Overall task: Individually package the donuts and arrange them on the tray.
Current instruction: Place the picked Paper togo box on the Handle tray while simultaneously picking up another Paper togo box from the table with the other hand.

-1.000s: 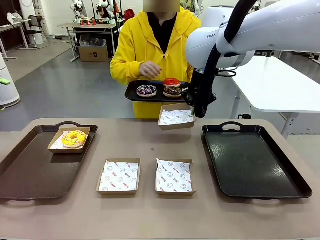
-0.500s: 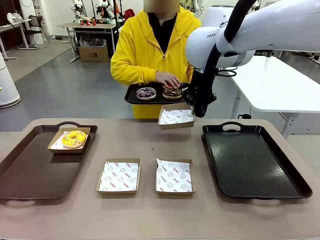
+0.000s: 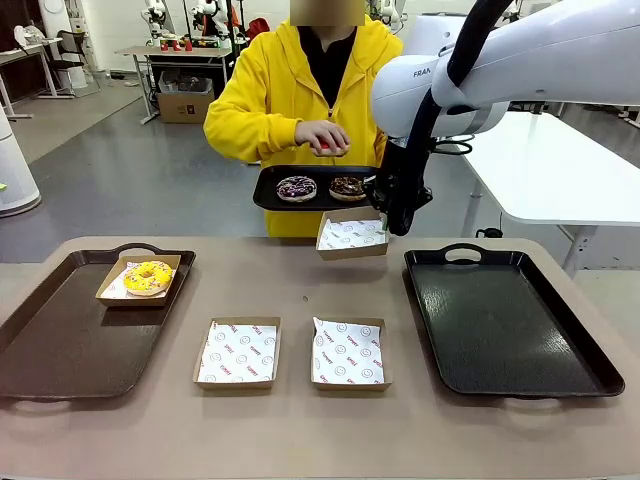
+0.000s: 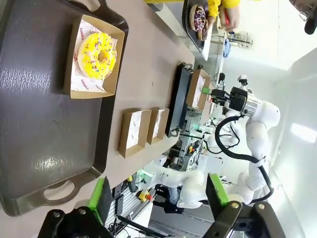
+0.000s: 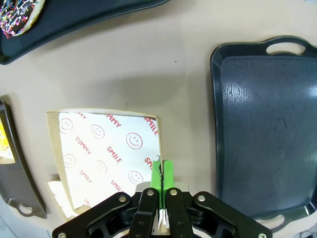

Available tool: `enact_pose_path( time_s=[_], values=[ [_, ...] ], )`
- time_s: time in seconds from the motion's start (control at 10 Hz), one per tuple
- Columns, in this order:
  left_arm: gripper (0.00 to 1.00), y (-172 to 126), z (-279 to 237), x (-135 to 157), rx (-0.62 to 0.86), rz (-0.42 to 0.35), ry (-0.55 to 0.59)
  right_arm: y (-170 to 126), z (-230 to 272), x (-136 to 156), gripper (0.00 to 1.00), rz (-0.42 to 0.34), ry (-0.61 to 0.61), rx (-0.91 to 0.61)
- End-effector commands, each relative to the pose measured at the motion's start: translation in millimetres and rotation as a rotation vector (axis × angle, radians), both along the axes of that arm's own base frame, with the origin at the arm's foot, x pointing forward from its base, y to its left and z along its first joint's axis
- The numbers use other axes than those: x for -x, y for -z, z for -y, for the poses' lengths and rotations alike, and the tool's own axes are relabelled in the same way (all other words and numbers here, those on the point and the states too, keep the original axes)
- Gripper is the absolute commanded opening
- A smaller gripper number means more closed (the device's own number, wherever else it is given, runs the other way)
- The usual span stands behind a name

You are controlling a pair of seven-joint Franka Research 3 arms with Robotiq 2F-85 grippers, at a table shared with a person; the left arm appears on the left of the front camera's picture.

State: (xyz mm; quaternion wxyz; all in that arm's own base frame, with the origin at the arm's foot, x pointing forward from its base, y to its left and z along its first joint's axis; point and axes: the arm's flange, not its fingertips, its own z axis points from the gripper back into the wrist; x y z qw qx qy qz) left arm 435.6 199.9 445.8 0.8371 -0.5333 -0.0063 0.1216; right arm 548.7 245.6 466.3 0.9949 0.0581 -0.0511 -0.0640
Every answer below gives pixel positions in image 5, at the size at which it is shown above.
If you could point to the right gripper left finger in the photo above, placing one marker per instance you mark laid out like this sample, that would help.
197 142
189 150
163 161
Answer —
146 210

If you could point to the kraft paper tray box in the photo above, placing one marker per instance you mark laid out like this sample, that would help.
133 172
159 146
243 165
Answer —
53 138
7 160
53 189

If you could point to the chocolate donut colourful sprinkles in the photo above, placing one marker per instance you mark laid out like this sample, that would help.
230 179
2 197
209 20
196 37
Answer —
15 17

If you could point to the black serving tray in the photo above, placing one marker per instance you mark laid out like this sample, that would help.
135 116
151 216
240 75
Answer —
74 19

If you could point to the yellow glazed sprinkle donut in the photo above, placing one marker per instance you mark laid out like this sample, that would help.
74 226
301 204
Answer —
3 138

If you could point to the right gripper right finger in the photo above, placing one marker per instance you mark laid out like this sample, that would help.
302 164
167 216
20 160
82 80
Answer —
178 210

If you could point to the white red-printed paper liner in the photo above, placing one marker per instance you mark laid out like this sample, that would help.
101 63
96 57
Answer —
106 148

